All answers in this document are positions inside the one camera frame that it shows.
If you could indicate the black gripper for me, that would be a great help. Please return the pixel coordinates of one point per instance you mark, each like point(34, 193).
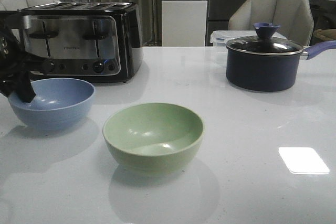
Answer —
point(16, 63)

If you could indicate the blue bowl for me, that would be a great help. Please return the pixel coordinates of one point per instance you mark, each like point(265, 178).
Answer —
point(59, 103)

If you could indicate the green bowl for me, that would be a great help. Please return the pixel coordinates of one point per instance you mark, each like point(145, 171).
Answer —
point(154, 138)

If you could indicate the black and silver toaster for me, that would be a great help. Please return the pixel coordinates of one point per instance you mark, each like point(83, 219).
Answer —
point(97, 42)

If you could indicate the beige chair left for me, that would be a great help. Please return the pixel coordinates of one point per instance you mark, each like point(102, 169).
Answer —
point(23, 4)

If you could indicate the beige chair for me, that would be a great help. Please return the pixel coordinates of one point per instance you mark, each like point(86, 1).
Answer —
point(294, 17)
point(23, 4)

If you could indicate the white refrigerator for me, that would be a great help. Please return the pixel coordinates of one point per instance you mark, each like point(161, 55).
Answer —
point(184, 23)

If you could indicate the clear plastic food container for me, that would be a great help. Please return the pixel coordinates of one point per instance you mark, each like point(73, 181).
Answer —
point(220, 37)

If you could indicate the dark counter cabinet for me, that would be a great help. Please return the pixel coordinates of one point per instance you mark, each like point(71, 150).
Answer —
point(231, 2)

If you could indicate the dark blue saucepan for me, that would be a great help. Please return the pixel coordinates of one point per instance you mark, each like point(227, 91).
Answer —
point(268, 71)

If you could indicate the glass pot lid blue knob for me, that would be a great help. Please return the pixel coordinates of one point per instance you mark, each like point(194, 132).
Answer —
point(264, 42)

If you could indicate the beige chair right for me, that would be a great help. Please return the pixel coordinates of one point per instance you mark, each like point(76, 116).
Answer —
point(294, 17)

